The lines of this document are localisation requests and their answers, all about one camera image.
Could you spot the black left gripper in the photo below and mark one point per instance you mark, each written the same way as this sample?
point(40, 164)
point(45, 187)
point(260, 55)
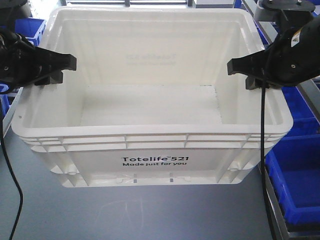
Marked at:
point(22, 63)

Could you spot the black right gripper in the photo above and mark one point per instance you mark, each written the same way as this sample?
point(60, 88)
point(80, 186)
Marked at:
point(294, 57)

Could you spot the white plastic Totelife bin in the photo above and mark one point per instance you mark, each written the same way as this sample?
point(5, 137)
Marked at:
point(151, 101)

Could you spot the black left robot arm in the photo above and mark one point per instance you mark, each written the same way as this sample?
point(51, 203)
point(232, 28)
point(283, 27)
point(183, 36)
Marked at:
point(10, 11)

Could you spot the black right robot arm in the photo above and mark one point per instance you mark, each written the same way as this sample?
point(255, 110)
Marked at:
point(287, 14)

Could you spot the blue bin right side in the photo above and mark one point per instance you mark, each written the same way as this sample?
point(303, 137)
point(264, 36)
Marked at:
point(304, 121)

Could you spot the blue bin lower right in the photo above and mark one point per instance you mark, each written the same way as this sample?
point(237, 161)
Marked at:
point(294, 169)

